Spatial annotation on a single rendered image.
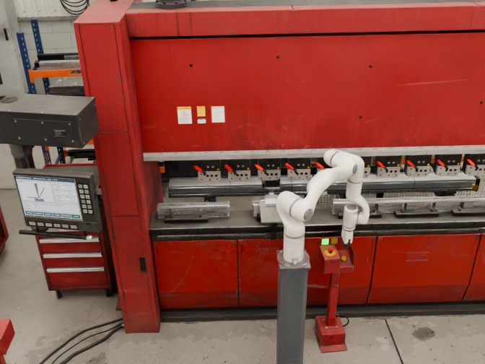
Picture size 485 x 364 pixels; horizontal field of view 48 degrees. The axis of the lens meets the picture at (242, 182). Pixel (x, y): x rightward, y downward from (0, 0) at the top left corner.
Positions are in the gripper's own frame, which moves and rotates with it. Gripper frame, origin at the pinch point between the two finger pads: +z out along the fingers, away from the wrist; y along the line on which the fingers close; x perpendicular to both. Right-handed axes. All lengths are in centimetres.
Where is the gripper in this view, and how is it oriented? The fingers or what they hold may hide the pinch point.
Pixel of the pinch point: (346, 245)
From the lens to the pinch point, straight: 369.9
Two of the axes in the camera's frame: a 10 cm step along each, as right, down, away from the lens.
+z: 0.1, 8.2, 5.8
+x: 9.9, -0.7, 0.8
